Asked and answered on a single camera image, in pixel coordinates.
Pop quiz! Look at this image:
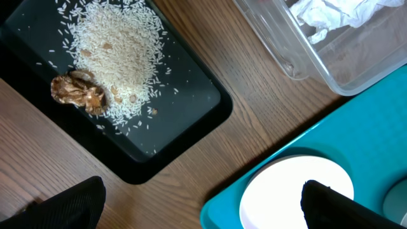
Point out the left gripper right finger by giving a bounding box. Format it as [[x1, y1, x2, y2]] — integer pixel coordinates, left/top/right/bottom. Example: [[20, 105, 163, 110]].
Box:
[[301, 180, 406, 229]]

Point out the teal serving tray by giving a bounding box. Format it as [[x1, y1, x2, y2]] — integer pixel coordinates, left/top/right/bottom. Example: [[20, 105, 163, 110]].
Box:
[[200, 66, 406, 228]]

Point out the small pink-white bowl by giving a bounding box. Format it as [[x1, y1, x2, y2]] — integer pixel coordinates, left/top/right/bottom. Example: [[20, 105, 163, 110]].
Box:
[[239, 155, 354, 229]]

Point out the black tray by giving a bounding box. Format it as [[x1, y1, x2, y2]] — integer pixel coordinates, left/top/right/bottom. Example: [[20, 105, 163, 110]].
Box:
[[1, 0, 232, 184]]

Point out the white napkin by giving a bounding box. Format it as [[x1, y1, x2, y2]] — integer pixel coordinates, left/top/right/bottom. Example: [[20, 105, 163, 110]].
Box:
[[289, 0, 404, 45]]

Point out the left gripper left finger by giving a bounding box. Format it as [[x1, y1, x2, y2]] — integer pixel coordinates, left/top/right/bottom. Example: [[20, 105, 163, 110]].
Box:
[[1, 176, 106, 229]]

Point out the grey-green bowl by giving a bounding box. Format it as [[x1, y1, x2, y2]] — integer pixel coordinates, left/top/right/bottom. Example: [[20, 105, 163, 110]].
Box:
[[383, 179, 407, 227]]

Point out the clear plastic bin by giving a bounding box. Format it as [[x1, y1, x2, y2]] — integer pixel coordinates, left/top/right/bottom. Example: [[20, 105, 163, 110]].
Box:
[[234, 0, 406, 96]]

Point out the brown walnut food scrap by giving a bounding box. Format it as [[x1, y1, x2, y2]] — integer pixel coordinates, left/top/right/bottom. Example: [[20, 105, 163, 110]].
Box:
[[51, 70, 108, 115]]

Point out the pile of white rice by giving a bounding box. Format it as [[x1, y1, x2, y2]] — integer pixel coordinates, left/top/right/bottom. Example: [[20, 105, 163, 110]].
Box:
[[56, 1, 167, 135]]

